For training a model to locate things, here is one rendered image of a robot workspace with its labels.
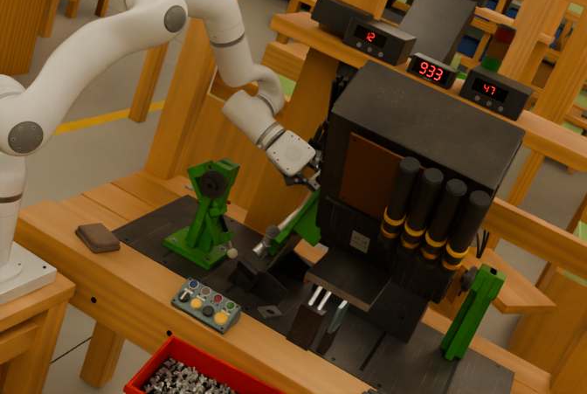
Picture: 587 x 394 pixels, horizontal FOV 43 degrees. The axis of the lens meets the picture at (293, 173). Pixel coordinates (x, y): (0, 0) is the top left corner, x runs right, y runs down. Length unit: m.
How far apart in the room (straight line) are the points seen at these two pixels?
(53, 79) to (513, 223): 1.30
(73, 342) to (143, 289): 1.29
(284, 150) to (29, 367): 0.83
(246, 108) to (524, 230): 0.86
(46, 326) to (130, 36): 0.73
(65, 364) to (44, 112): 1.56
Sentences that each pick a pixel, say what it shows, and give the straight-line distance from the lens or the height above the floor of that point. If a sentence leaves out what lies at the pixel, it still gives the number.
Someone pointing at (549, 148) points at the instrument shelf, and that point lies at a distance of 1.95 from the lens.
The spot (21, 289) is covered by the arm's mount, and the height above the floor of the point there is 0.87.
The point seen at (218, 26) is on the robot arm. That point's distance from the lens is 1.78.
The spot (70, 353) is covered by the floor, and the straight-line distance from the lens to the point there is 3.07.
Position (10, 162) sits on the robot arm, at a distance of 1.73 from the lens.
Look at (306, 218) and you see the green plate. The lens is 1.87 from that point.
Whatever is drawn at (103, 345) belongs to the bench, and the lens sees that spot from 2.84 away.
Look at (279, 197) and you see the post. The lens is 2.29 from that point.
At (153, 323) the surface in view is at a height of 0.83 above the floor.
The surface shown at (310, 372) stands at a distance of 1.81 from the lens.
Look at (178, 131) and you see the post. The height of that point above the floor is 1.05.
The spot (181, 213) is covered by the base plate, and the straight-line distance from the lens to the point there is 2.25.
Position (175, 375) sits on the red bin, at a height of 0.88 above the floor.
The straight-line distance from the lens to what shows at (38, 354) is 1.98.
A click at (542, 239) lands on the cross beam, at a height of 1.24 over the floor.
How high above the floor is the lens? 1.91
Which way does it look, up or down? 21 degrees down
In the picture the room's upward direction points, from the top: 22 degrees clockwise
